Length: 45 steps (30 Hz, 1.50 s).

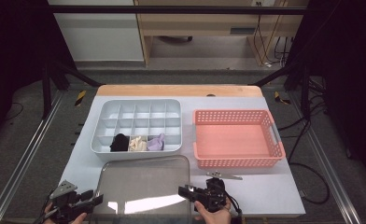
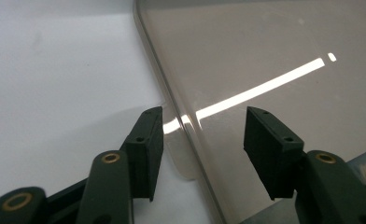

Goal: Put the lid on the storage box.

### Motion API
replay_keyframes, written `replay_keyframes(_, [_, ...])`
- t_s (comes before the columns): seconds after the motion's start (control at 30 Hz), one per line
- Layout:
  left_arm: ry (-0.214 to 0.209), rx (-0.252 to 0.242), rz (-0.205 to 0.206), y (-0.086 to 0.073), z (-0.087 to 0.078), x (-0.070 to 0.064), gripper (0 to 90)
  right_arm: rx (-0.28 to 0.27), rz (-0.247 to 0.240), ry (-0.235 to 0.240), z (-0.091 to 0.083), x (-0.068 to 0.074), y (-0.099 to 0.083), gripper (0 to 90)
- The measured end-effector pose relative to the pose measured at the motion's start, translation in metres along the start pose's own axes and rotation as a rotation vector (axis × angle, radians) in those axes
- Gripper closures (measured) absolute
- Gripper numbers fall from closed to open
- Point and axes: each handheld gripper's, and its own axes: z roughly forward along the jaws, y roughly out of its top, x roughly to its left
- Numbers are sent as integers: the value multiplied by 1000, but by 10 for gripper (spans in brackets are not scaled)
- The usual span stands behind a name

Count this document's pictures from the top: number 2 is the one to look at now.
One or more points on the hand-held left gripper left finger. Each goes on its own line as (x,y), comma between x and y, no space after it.
(145,155)

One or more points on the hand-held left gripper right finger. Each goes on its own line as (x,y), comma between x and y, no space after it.
(273,155)

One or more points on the transparent grey box lid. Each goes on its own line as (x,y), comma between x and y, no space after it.
(249,62)

